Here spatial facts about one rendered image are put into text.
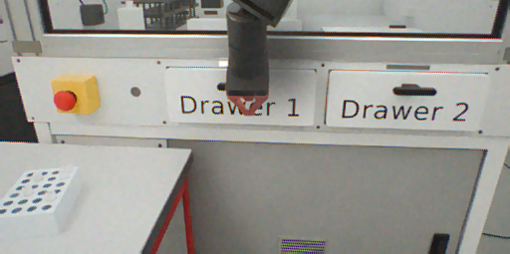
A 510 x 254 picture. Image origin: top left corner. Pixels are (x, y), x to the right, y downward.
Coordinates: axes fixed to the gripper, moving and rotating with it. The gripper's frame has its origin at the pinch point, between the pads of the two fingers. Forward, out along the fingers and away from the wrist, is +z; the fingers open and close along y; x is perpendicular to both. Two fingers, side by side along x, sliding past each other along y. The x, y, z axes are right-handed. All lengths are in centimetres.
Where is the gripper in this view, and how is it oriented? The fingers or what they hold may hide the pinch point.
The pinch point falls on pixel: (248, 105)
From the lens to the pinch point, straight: 61.3
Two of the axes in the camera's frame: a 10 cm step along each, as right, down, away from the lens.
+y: 0.2, -7.6, 6.5
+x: -10.0, -0.1, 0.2
